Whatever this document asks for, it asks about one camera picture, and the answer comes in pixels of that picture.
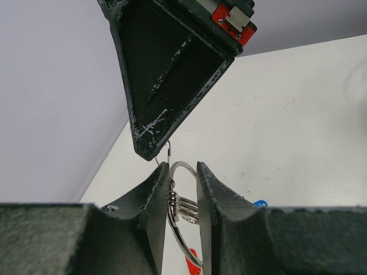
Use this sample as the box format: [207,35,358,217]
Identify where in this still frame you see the key with red tag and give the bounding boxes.
[185,248,204,275]

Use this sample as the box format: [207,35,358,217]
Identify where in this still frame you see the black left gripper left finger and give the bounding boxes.
[1,163,169,274]

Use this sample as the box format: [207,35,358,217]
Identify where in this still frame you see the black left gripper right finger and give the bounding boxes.
[197,162,366,274]

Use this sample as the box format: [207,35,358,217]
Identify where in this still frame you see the metal keyring with clips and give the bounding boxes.
[166,140,203,269]

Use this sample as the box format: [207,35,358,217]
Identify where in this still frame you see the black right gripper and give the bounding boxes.
[99,0,257,160]

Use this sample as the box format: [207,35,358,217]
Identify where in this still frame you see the key with blue tag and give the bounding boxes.
[253,200,268,207]

